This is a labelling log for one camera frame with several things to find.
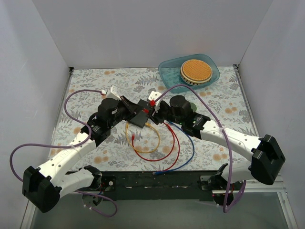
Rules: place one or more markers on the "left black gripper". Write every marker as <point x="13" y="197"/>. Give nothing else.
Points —
<point x="126" y="105"/>

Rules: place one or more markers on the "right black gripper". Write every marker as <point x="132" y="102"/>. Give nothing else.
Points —
<point x="157" y="110"/>

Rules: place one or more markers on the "black network switch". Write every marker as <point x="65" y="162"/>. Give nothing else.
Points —
<point x="141" y="118"/>

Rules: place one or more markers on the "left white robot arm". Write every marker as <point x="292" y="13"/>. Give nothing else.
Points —
<point x="45" y="185"/>

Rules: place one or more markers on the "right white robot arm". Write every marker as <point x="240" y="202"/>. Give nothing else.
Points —
<point x="264" y="157"/>

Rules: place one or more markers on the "floral table mat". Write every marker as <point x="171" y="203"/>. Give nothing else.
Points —
<point x="130" y="148"/>

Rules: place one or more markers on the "woven round coasters stack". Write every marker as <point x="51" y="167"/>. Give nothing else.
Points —
<point x="195" y="72"/>

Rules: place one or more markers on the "teal plastic container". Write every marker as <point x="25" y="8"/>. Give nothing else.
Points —
<point x="169" y="71"/>

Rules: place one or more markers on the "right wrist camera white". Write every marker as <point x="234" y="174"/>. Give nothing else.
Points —
<point x="153" y="102"/>

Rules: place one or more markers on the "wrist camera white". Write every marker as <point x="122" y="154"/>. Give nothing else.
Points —
<point x="153" y="102"/>
<point x="110" y="93"/>

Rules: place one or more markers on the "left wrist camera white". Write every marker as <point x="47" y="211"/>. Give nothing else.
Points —
<point x="110" y="93"/>

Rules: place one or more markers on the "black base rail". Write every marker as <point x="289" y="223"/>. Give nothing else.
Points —
<point x="144" y="185"/>

